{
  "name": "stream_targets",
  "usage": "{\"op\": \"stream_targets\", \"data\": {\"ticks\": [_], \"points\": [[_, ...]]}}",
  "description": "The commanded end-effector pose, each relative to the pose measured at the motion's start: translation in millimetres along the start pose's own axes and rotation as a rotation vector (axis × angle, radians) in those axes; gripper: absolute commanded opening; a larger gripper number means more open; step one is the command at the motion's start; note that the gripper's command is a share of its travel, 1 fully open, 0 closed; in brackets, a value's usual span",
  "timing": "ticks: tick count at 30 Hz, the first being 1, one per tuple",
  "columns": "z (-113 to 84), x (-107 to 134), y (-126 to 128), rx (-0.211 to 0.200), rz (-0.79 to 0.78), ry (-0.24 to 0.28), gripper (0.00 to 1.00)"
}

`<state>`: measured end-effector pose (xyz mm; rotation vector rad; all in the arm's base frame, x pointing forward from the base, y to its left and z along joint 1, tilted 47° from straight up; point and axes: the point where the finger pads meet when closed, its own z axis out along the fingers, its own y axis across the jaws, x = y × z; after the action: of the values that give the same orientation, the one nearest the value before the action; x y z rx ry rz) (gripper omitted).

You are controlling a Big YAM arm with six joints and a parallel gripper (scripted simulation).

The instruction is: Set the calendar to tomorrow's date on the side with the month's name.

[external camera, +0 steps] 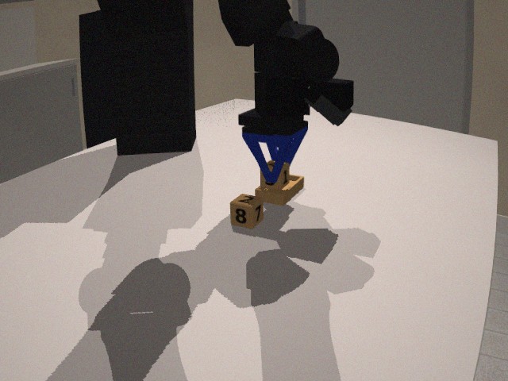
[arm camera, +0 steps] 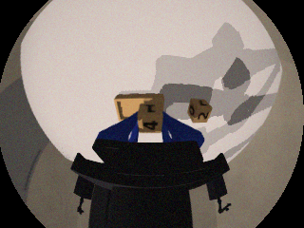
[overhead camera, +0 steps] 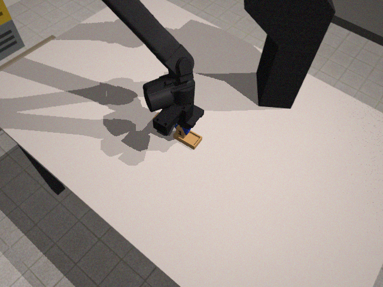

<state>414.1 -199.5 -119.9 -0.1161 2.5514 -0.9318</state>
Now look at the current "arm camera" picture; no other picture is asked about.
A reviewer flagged brown cube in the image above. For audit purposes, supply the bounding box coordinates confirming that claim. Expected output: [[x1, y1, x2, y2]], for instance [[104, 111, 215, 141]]
[[137, 104, 163, 133], [187, 99, 213, 123]]

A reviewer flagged brown wooden tray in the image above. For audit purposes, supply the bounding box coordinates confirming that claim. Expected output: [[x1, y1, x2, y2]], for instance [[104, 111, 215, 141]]
[[114, 94, 164, 121]]

